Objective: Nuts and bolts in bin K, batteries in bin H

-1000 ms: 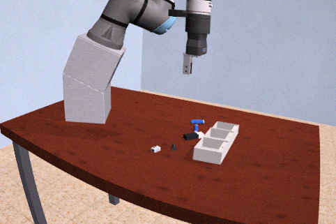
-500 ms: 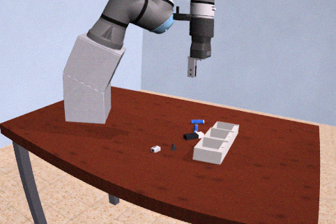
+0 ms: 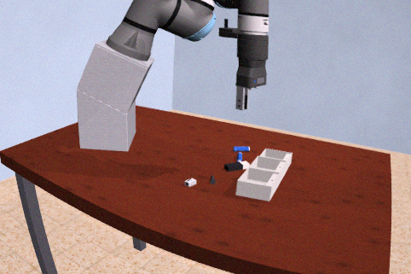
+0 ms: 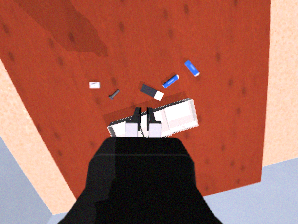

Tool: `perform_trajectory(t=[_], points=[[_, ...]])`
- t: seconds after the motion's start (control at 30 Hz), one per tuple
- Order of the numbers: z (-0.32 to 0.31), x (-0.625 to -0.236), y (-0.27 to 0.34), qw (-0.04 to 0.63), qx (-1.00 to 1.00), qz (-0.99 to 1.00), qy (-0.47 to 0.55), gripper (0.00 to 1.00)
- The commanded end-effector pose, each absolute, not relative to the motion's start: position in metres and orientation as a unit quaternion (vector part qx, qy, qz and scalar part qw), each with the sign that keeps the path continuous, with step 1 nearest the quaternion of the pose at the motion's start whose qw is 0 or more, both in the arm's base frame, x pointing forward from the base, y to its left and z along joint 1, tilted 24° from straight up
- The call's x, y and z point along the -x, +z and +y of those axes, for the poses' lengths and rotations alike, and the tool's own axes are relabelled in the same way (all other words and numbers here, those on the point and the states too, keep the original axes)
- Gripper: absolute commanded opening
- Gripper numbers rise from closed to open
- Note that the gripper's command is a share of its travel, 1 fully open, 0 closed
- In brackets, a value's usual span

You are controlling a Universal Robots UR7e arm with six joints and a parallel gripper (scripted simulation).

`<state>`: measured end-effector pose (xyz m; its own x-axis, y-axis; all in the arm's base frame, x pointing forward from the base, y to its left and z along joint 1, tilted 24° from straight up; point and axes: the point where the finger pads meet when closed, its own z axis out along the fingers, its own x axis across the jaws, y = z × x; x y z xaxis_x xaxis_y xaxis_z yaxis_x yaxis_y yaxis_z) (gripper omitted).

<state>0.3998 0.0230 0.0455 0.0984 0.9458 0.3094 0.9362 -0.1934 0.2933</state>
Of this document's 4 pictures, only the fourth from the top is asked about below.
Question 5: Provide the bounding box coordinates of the white three-compartment bin rack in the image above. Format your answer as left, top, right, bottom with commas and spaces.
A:
108, 98, 198, 137

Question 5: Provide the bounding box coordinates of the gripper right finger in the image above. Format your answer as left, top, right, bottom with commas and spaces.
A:
146, 107, 162, 137

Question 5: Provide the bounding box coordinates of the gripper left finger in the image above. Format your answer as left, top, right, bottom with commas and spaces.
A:
125, 107, 141, 137

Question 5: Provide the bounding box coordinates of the blue battery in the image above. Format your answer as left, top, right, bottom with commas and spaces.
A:
162, 74, 179, 88
185, 60, 199, 76

